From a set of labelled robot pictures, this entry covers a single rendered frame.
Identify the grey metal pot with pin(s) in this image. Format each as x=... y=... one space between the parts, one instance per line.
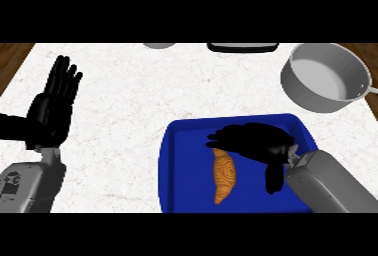
x=322 y=78

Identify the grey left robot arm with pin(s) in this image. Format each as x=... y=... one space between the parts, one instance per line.
x=30 y=186

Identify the grey round object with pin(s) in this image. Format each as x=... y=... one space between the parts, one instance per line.
x=158 y=45

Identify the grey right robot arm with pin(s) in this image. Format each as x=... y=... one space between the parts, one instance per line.
x=334 y=186

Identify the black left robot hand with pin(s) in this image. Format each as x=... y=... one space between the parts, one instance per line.
x=49 y=110

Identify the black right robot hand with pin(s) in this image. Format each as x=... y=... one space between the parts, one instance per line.
x=256 y=140

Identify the orange croissant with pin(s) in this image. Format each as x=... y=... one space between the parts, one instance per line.
x=223 y=175

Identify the blue tray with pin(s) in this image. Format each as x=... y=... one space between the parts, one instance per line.
x=192 y=173

